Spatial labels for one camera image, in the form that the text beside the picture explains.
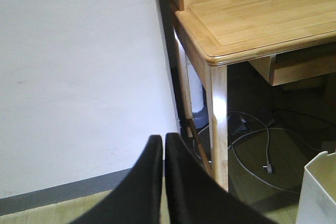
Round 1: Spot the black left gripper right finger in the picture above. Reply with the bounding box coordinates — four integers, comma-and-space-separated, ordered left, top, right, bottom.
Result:
165, 133, 273, 223

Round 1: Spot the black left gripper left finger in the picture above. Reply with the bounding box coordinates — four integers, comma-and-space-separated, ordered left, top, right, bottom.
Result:
72, 135, 163, 223

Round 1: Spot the white plastic trash bin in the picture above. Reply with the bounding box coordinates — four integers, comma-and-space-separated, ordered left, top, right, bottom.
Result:
296, 151, 335, 223

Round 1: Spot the light wooden desk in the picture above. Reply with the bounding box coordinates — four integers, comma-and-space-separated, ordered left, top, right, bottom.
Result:
164, 0, 335, 189

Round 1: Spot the grey cable with plug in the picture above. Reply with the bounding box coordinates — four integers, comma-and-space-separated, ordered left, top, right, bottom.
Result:
225, 112, 302, 195

